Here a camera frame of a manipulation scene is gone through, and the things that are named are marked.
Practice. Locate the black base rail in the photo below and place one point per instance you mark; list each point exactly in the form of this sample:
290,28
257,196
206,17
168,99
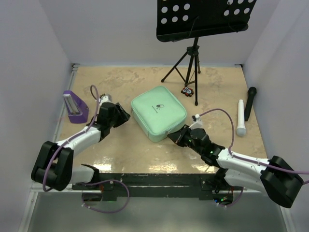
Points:
201,186

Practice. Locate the red owl toy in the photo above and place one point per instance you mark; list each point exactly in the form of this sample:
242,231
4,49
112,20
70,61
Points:
187,91

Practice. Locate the purple metronome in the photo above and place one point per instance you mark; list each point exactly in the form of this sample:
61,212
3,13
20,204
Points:
77,109

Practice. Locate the mint green medicine case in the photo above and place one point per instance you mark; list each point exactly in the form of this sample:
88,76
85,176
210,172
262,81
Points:
158,112

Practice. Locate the black music stand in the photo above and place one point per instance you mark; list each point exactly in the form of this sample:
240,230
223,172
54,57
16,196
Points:
224,49

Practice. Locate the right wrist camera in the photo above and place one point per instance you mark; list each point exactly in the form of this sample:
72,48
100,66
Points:
197,122

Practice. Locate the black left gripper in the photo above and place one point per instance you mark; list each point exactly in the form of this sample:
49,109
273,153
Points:
123,116

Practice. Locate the white microphone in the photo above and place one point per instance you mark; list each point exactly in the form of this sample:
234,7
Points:
241,129

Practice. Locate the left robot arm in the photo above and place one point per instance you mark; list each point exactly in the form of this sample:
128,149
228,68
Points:
53,167

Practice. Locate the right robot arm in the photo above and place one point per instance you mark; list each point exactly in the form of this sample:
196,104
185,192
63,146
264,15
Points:
273,177

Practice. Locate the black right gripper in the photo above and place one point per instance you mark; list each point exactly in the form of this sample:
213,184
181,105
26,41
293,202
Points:
178,136

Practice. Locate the black microphone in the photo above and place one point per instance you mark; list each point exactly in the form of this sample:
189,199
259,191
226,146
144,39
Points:
252,91

